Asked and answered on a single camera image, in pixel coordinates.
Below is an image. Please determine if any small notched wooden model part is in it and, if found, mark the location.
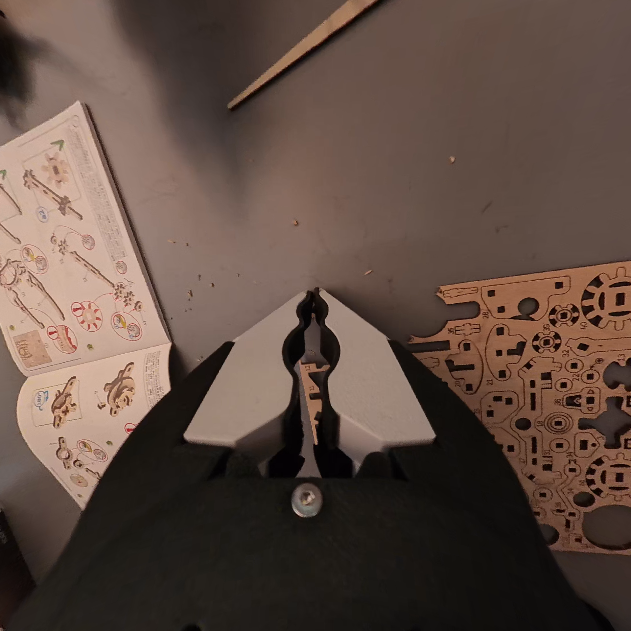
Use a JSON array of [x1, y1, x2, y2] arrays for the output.
[[298, 315, 329, 445]]

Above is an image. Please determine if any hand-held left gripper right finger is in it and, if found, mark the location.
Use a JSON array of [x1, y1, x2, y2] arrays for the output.
[[314, 289, 437, 479]]

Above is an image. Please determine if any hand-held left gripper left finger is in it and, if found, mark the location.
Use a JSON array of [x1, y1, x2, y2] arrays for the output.
[[183, 290, 316, 479]]

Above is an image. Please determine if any laser-cut plywood parts sheet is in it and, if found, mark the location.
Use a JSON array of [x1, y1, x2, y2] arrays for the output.
[[408, 262, 631, 555]]

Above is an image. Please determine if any model instruction booklet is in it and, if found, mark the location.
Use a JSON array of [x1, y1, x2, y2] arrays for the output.
[[0, 101, 173, 511]]

